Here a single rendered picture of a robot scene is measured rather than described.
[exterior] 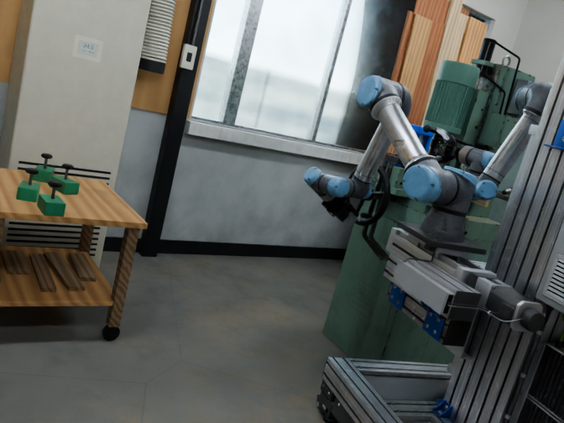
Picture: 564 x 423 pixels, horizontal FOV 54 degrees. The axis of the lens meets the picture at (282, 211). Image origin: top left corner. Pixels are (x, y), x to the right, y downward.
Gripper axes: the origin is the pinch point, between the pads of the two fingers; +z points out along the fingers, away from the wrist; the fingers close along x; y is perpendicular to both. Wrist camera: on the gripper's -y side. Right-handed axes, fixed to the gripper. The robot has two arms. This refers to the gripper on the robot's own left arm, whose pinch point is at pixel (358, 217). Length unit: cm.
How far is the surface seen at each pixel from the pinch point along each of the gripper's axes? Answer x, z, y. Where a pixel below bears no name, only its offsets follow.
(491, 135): 8, 25, -71
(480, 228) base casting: 16, 50, -36
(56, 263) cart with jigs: -60, -67, 98
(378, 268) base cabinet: -2.8, 32.3, 9.2
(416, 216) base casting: 10.2, 17.4, -17.2
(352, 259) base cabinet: -21.8, 33.8, 11.7
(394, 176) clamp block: -0.3, 1.9, -24.9
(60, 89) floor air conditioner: -101, -104, 38
